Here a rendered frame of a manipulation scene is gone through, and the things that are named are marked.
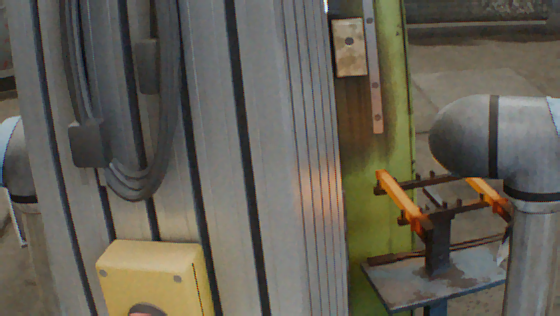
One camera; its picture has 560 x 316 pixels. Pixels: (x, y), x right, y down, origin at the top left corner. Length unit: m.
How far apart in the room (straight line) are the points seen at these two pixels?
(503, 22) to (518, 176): 7.59
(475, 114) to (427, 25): 7.29
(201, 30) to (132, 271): 0.20
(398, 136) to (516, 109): 1.35
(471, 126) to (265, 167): 0.42
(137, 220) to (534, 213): 0.55
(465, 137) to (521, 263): 0.20
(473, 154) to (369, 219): 1.42
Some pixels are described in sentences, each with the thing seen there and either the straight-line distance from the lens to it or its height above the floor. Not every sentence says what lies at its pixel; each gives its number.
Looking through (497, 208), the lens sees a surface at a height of 0.91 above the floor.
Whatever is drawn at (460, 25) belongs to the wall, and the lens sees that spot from 8.34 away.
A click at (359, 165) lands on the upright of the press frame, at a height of 0.90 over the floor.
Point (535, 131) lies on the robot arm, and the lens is 0.95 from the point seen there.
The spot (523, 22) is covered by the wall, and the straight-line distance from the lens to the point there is 8.63.
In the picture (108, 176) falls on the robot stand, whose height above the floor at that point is 1.53.
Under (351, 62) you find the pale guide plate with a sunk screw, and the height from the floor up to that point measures 1.23.
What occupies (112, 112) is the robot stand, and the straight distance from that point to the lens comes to 0.62.
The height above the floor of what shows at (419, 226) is 0.92.
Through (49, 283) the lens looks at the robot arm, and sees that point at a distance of 1.21.
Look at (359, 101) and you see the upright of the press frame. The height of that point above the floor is 1.10.
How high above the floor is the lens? 1.74
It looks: 21 degrees down
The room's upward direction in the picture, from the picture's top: 6 degrees counter-clockwise
